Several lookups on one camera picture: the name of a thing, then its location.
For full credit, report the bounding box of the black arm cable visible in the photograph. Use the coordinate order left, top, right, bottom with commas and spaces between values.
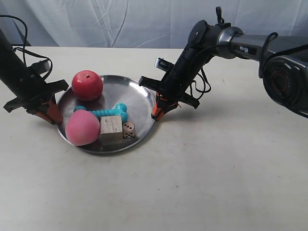
0, 15, 53, 80
189, 64, 212, 99

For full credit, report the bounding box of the red toy apple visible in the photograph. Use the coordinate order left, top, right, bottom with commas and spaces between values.
72, 70, 103, 102

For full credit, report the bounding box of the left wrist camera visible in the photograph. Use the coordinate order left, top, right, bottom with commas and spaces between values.
31, 60, 50, 75

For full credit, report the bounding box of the white backdrop cloth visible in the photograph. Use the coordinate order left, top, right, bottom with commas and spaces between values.
0, 0, 308, 48

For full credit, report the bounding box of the round metal plate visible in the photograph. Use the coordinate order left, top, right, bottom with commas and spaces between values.
57, 75, 155, 155

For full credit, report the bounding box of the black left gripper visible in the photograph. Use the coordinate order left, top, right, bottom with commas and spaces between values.
3, 73, 68, 125

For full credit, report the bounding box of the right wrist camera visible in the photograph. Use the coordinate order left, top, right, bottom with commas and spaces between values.
154, 58, 174, 72

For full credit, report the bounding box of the wooden cube block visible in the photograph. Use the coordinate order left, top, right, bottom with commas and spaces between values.
100, 115, 123, 146

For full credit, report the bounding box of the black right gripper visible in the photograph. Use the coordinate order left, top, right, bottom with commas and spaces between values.
139, 47, 212, 121

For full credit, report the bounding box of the pink toy peach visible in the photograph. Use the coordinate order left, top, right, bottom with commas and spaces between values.
65, 110, 100, 146

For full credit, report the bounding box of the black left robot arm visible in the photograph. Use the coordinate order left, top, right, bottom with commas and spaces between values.
0, 32, 68, 125

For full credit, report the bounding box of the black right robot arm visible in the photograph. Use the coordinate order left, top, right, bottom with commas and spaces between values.
139, 20, 308, 120

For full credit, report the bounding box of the small wooden die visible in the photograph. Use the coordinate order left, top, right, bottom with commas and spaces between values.
122, 121, 136, 139

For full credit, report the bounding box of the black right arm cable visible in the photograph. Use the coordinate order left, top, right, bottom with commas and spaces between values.
189, 64, 212, 99

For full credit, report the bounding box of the teal bone toy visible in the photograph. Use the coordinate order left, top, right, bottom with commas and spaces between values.
74, 103, 128, 122

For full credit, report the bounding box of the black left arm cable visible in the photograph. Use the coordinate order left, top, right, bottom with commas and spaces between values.
0, 15, 53, 80

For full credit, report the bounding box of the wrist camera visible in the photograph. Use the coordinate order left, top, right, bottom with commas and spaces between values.
31, 60, 50, 75
154, 58, 174, 72

